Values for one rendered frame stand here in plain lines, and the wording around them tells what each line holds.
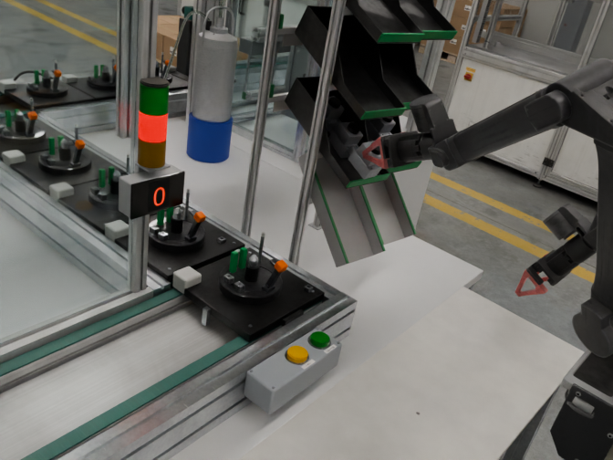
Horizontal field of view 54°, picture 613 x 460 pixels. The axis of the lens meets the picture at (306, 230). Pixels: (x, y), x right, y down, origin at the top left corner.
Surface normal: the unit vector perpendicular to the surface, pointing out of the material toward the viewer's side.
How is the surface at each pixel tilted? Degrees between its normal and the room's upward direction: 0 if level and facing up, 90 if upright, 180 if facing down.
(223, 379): 0
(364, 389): 0
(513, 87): 90
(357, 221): 45
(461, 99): 90
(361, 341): 0
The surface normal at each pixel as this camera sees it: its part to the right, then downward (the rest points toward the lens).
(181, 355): 0.16, -0.87
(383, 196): 0.56, -0.29
